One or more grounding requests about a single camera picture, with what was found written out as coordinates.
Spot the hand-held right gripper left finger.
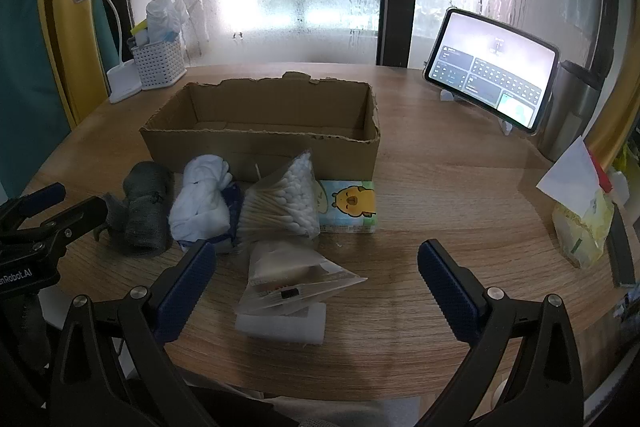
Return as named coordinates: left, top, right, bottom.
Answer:
left=47, top=238, right=236, bottom=427

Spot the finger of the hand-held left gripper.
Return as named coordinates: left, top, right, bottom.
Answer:
left=0, top=182, right=67, bottom=233
left=0, top=195, right=111, bottom=259

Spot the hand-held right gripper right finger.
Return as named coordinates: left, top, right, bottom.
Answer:
left=415, top=238, right=596, bottom=427

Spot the grey towel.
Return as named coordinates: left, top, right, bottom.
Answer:
left=105, top=161, right=176, bottom=256

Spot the white cloth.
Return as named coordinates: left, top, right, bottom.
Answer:
left=169, top=154, right=236, bottom=244

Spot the clear plastic packet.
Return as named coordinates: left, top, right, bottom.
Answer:
left=236, top=241, right=369, bottom=315

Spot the white tissue roll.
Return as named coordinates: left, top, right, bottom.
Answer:
left=235, top=302, right=327, bottom=348

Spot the bag of cotton swabs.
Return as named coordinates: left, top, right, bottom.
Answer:
left=235, top=150, right=322, bottom=248

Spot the cardboard box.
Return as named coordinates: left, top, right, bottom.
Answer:
left=139, top=72, right=382, bottom=188

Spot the teal curtain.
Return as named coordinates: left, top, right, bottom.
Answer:
left=0, top=0, right=71, bottom=208

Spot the yellow cartoon tissue pack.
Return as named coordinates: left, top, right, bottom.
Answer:
left=315, top=179, right=378, bottom=235

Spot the yellow-green packet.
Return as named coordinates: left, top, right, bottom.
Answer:
left=551, top=187, right=616, bottom=270

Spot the white folded paper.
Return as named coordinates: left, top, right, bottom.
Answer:
left=536, top=136, right=603, bottom=212

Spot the white tablet stand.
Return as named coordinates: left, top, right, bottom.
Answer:
left=439, top=88, right=518, bottom=136

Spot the white perforated basket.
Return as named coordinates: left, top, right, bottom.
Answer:
left=131, top=38, right=188, bottom=90

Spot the black electronic device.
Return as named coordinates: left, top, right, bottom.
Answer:
left=605, top=204, right=640, bottom=288

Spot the red card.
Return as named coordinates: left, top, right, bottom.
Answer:
left=587, top=149, right=613, bottom=192

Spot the crumpled white plastic bag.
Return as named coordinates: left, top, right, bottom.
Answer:
left=146, top=0, right=191, bottom=45

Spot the steel tumbler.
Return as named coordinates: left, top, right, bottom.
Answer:
left=537, top=59, right=603, bottom=162

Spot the tablet with lit screen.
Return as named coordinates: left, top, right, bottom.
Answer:
left=423, top=7, right=561, bottom=136

